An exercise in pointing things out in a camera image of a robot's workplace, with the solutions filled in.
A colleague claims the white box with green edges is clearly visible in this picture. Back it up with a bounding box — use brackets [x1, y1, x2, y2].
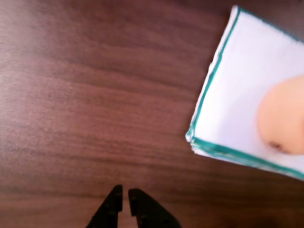
[185, 5, 304, 181]

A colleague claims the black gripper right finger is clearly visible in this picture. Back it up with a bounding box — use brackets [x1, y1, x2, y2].
[128, 188, 183, 228]

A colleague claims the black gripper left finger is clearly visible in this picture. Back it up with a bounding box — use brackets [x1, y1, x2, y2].
[85, 184, 124, 228]

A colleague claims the yellow duck toy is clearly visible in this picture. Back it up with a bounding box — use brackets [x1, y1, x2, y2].
[257, 75, 304, 155]

